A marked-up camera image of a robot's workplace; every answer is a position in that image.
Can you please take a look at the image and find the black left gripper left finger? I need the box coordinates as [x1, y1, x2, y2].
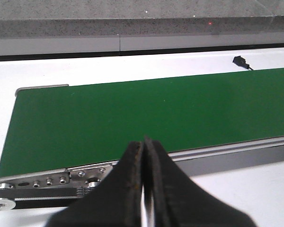
[46, 141, 143, 227]

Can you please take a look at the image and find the green conveyor belt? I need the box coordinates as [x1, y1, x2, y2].
[0, 68, 284, 177]

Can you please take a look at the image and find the silver conveyor drive pulley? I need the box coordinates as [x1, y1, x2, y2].
[0, 183, 16, 211]

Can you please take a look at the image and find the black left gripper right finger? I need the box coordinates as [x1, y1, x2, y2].
[143, 137, 256, 227]

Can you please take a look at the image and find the grey stone countertop slab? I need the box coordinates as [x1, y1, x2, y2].
[0, 0, 284, 57]

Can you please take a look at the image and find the black sensor with cable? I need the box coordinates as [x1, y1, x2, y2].
[232, 56, 253, 70]

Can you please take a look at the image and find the black timing drive belt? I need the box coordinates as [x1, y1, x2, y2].
[0, 187, 93, 209]

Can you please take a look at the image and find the aluminium conveyor side rail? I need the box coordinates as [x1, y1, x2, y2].
[0, 136, 284, 189]

